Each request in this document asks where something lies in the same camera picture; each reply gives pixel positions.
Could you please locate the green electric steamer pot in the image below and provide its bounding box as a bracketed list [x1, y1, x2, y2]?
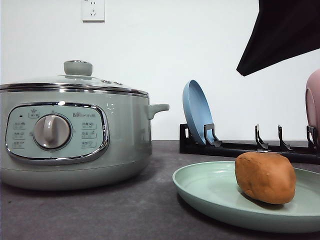
[0, 91, 169, 190]

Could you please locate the brown potato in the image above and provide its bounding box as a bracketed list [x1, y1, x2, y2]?
[235, 152, 297, 204]

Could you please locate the blue plate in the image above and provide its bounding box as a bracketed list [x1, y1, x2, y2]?
[182, 79, 214, 145]

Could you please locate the green plate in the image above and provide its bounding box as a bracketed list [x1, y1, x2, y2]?
[172, 161, 320, 231]

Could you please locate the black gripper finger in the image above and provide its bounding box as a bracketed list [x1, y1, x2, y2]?
[236, 0, 320, 77]

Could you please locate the pink plate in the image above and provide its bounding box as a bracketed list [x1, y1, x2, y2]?
[305, 69, 320, 137]

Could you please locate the black dish rack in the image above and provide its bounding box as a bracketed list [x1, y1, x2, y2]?
[179, 123, 318, 163]

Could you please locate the glass steamer lid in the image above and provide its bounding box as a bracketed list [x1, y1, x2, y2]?
[0, 60, 149, 98]

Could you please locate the white wall socket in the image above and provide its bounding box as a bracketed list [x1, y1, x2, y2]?
[82, 0, 106, 24]

